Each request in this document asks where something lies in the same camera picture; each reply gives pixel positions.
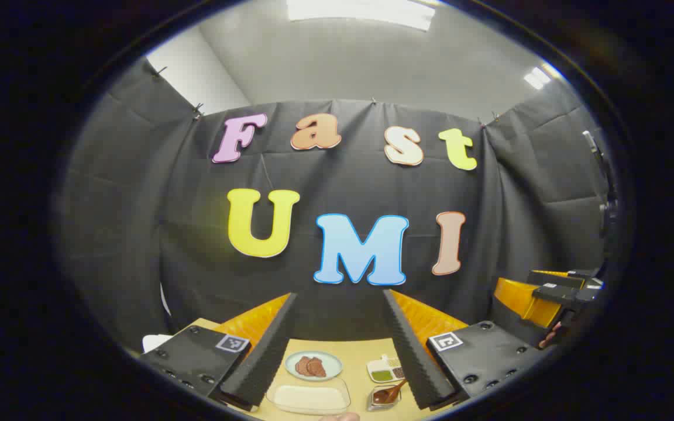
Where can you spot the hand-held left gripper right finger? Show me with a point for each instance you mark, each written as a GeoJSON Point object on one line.
{"type": "Point", "coordinates": [413, 351]}

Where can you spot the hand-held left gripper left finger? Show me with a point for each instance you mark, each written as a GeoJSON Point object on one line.
{"type": "Point", "coordinates": [267, 345]}

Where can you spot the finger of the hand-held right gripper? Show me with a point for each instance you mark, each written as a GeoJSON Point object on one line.
{"type": "Point", "coordinates": [553, 276]}
{"type": "Point", "coordinates": [524, 298]}

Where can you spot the brown wooden spoon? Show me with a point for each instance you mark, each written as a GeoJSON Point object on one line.
{"type": "Point", "coordinates": [388, 393]}

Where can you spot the dark red beans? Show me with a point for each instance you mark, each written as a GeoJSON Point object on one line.
{"type": "Point", "coordinates": [398, 372]}

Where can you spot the white divided tray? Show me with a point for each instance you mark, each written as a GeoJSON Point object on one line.
{"type": "Point", "coordinates": [379, 365]}

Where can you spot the green mung beans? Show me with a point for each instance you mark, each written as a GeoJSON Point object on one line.
{"type": "Point", "coordinates": [381, 375]}

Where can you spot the red meat slices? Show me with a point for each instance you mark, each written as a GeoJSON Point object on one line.
{"type": "Point", "coordinates": [310, 366]}

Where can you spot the pale green round plate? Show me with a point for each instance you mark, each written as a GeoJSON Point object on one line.
{"type": "Point", "coordinates": [331, 363]}

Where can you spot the grey metal stand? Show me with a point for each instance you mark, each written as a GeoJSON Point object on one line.
{"type": "Point", "coordinates": [594, 146]}

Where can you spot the black backdrop cloth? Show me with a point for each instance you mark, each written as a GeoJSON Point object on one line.
{"type": "Point", "coordinates": [138, 204]}

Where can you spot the small ceiling light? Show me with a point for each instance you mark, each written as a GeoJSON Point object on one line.
{"type": "Point", "coordinates": [537, 77]}

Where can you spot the large ceiling light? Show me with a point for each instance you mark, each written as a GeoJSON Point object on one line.
{"type": "Point", "coordinates": [360, 11]}

